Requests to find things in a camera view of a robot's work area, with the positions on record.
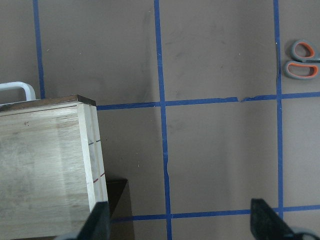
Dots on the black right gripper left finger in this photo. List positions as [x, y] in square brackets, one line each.
[97, 225]

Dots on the light wooden drawer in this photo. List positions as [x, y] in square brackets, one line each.
[51, 164]

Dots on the grey orange handled scissors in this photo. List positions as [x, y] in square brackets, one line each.
[311, 61]

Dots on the dark brown drawer cabinet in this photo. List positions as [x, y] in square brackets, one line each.
[119, 196]

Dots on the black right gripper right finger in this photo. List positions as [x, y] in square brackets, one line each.
[265, 224]

